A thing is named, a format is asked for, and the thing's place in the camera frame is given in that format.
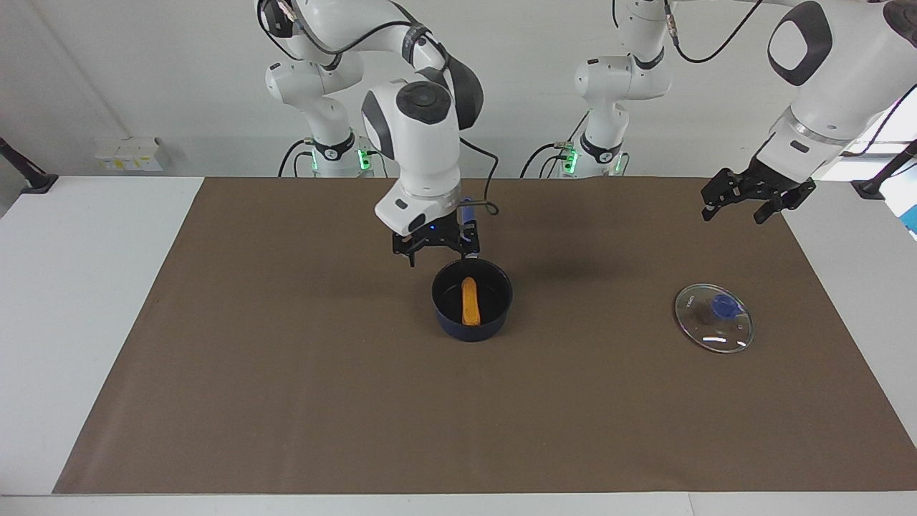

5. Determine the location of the yellow corn cob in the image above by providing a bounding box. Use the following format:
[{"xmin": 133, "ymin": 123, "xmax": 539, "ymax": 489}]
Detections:
[{"xmin": 461, "ymin": 277, "xmax": 482, "ymax": 327}]

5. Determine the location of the black right base cable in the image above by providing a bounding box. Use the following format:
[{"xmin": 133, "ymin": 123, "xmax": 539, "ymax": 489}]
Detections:
[{"xmin": 278, "ymin": 138, "xmax": 316, "ymax": 178}]

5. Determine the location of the glass lid with blue knob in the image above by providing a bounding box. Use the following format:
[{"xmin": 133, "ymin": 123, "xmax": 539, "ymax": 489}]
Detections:
[{"xmin": 674, "ymin": 284, "xmax": 754, "ymax": 354}]

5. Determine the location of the black table clamp mount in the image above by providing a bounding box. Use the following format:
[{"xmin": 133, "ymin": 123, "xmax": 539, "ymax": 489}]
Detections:
[
  {"xmin": 0, "ymin": 136, "xmax": 59, "ymax": 194},
  {"xmin": 851, "ymin": 140, "xmax": 917, "ymax": 199}
]

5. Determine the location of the white yellow socket box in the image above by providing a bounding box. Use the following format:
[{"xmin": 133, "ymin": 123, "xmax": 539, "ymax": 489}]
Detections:
[{"xmin": 95, "ymin": 136, "xmax": 164, "ymax": 173}]

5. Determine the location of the brown table mat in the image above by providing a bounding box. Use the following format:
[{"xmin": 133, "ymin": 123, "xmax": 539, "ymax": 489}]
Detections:
[{"xmin": 52, "ymin": 177, "xmax": 917, "ymax": 495}]

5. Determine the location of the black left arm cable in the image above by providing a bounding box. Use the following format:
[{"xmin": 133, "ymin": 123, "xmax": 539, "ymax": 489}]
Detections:
[{"xmin": 663, "ymin": 0, "xmax": 764, "ymax": 65}]

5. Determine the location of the black base cable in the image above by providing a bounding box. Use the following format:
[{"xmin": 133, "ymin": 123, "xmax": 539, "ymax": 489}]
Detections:
[
  {"xmin": 278, "ymin": 138, "xmax": 316, "ymax": 178},
  {"xmin": 519, "ymin": 107, "xmax": 592, "ymax": 178}
]

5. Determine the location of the black left base cable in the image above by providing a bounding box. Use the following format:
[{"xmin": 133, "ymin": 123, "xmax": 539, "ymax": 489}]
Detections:
[{"xmin": 519, "ymin": 107, "xmax": 592, "ymax": 178}]

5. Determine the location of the black pot with blue handle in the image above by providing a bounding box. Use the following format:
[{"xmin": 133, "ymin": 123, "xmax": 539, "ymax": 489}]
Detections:
[{"xmin": 431, "ymin": 197, "xmax": 514, "ymax": 343}]

